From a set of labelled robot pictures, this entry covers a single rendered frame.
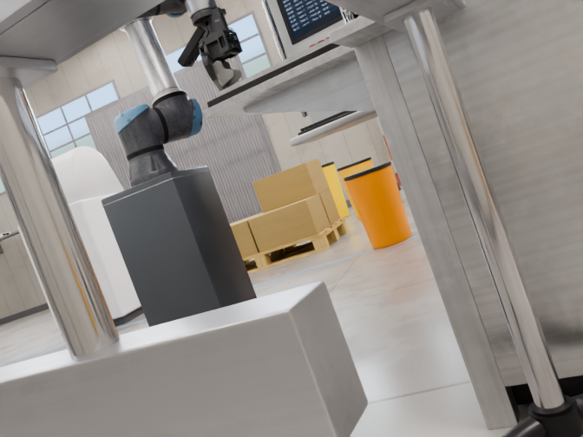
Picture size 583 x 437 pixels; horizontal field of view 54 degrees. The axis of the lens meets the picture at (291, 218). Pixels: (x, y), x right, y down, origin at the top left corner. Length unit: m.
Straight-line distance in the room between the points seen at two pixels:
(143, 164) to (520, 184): 1.05
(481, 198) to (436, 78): 0.21
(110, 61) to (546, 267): 9.91
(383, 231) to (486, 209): 3.09
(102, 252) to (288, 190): 1.80
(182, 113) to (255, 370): 1.40
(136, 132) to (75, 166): 3.69
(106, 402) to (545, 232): 0.88
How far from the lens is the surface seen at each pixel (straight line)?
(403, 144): 1.20
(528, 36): 1.18
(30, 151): 0.61
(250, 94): 1.34
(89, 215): 5.22
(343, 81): 1.34
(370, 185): 3.99
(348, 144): 9.03
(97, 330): 0.60
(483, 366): 1.30
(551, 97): 1.17
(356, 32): 1.10
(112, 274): 5.21
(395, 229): 4.05
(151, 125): 1.76
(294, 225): 5.08
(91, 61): 10.94
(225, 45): 1.47
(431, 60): 0.97
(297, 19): 2.40
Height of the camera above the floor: 0.64
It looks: 3 degrees down
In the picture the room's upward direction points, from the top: 20 degrees counter-clockwise
